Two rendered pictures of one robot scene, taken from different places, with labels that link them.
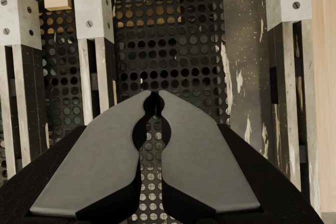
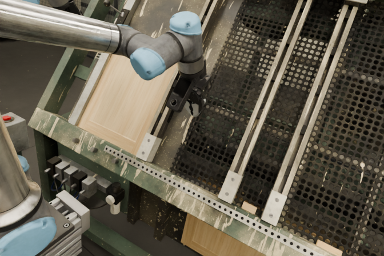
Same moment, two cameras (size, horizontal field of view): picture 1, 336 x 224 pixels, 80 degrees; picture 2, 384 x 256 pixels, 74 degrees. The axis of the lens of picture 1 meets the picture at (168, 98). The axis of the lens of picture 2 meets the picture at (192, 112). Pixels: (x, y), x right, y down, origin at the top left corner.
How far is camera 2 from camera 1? 76 cm
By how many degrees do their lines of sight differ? 23
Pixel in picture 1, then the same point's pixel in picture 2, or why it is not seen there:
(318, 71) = (152, 112)
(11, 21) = (271, 203)
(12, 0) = (266, 214)
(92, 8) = (227, 186)
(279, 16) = (156, 139)
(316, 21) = (143, 132)
